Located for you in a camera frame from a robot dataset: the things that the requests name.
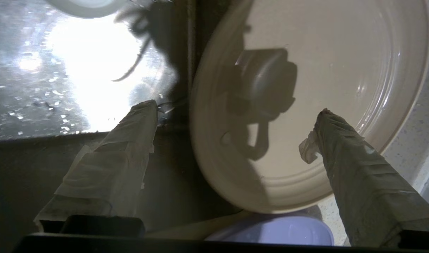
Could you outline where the beige plastic plate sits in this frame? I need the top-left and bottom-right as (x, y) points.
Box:
(190, 0), (429, 215)

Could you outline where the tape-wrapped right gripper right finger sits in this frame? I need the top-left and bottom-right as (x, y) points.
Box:
(299, 108), (429, 247)

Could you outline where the white bowl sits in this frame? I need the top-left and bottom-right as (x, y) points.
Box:
(46, 0), (128, 19)

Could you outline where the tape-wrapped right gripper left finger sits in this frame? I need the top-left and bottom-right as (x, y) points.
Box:
(33, 100), (159, 232)

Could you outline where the stainless steel sink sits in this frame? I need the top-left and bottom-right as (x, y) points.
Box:
(0, 0), (244, 240)

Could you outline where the purple plastic plate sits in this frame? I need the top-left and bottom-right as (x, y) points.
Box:
(204, 211), (335, 246)

